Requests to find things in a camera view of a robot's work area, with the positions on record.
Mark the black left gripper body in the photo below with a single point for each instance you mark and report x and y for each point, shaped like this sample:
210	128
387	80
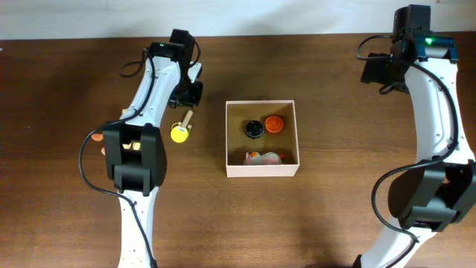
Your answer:
190	94

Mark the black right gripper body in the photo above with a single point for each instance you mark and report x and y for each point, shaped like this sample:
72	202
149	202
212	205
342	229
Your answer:
385	71

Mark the black round perforated puck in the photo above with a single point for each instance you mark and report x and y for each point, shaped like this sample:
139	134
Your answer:
254	129

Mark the pink duck toy with hat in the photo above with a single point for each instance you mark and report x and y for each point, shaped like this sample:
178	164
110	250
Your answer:
270	158

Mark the orange round perforated puck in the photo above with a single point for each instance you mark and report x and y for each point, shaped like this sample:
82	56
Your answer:
274	124

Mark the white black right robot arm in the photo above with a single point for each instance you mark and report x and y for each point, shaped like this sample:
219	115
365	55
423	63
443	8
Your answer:
438	189

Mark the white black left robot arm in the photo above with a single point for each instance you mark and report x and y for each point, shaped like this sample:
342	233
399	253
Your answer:
136	161

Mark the yellow wooden rattle drum toy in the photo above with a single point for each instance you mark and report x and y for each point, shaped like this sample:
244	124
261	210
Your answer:
180	130

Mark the open beige cardboard box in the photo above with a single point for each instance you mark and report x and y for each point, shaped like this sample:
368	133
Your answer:
238	146

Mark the yellow plush duck blue vest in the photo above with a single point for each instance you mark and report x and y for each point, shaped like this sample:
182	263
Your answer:
99	137

